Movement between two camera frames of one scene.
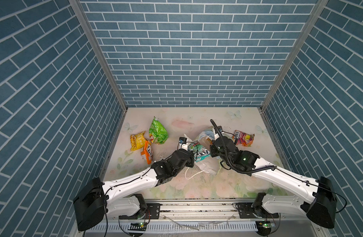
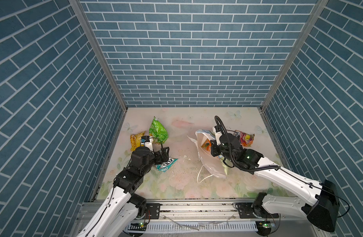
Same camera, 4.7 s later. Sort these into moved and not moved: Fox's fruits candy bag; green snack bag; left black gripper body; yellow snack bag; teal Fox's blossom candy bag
Moved: teal Fox's blossom candy bag; left black gripper body
Not moved: green snack bag; Fox's fruits candy bag; yellow snack bag
